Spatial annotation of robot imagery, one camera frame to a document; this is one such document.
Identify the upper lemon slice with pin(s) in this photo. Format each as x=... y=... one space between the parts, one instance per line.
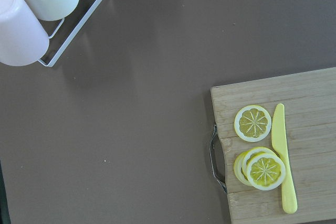
x=260 y=168

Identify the bamboo cutting board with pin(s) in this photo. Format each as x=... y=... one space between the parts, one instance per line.
x=309 y=101

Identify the lemon slice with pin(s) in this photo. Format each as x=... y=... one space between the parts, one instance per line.
x=252 y=123
x=260 y=168

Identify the pink cup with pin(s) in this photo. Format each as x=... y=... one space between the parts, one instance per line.
x=23 y=39

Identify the yellow plastic knife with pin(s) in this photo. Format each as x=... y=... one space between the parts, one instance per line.
x=279 y=144

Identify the white wire cup rack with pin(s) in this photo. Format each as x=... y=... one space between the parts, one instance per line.
x=62 y=32

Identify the lower lemon slice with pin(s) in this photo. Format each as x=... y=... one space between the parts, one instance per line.
x=252 y=123

